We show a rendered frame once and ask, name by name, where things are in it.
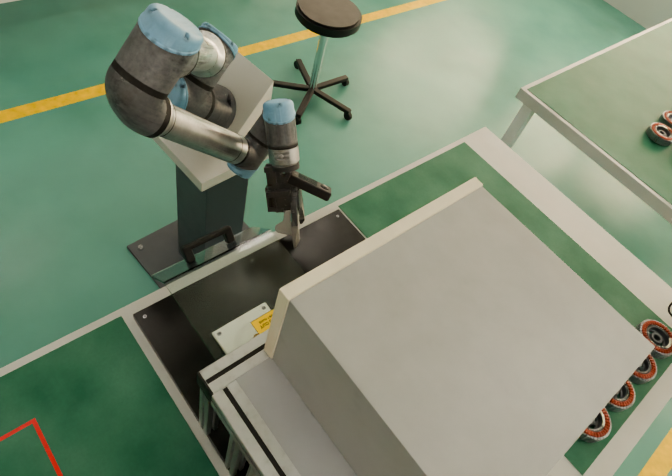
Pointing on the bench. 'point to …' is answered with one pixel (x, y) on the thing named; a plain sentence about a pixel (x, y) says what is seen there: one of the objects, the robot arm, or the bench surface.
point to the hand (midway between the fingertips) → (301, 235)
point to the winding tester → (452, 345)
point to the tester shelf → (268, 415)
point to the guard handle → (206, 241)
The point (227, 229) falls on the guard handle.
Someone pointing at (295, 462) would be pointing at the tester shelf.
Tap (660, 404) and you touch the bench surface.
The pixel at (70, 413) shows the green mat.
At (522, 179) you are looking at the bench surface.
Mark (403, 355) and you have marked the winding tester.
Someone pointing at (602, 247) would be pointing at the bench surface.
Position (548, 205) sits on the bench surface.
